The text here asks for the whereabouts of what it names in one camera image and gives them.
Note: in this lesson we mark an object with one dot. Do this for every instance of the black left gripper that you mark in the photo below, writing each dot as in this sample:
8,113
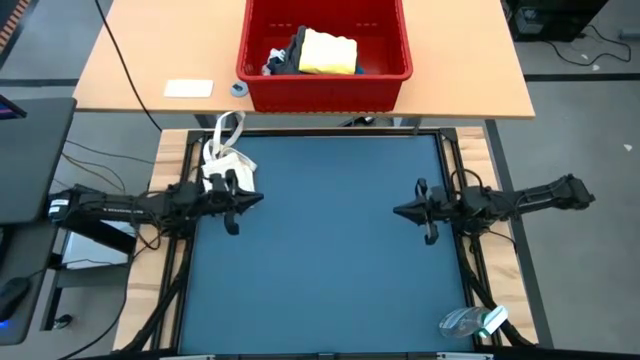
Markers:
220,200

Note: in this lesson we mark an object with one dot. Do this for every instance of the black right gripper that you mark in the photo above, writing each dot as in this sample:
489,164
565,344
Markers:
437,205

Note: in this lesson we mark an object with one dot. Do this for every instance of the white textured towel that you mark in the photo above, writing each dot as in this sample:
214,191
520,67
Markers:
272,60

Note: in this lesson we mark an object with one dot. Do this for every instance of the dark navy garment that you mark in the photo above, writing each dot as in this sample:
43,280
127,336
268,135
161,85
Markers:
291,60

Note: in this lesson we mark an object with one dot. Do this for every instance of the yellow t-shirt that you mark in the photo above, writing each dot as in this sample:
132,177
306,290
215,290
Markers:
327,52

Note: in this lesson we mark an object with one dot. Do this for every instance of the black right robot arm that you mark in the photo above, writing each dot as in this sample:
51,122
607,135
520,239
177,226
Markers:
530,197

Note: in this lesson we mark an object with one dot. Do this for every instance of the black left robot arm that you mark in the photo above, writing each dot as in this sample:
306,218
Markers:
120,207

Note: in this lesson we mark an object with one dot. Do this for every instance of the white garment with black print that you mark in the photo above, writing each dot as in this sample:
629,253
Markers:
227,162

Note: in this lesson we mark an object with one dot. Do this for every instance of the wooden base board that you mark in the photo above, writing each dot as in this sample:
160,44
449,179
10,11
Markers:
167,160
500,280

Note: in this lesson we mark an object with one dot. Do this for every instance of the clear plastic bag with label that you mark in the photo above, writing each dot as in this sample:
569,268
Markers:
465,322

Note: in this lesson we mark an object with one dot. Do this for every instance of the white rectangular card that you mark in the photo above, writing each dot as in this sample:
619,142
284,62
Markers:
188,88

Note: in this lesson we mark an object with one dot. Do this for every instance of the red plastic bin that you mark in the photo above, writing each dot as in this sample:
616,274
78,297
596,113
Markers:
325,92

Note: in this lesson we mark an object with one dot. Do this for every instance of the dark grey laptop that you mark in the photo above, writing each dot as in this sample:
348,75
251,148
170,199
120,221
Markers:
35,160

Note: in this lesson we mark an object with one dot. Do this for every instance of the black equipment box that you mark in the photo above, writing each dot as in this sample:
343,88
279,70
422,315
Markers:
550,20

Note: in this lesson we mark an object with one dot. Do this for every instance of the black computer mouse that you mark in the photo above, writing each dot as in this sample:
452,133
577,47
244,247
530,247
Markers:
12,297

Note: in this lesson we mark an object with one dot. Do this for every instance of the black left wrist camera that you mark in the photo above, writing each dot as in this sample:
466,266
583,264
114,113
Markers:
187,194

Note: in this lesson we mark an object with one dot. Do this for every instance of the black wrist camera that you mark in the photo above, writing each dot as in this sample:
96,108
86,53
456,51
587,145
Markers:
187,194
472,204

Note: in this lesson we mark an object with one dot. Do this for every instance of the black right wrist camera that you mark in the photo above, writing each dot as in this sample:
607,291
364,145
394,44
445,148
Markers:
472,204

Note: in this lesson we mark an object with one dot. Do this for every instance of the black table frame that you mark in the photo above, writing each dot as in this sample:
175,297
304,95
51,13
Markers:
320,131

